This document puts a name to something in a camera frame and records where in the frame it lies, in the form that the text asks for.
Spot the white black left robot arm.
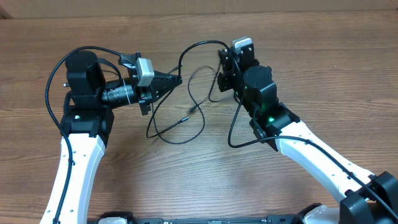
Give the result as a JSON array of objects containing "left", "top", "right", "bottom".
[{"left": 41, "top": 46, "right": 182, "bottom": 223}]

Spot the thin black USB cable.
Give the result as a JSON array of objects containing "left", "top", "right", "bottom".
[{"left": 145, "top": 63, "right": 218, "bottom": 145}]

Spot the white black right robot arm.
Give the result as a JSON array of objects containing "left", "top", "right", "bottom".
[{"left": 218, "top": 38, "right": 397, "bottom": 223}]

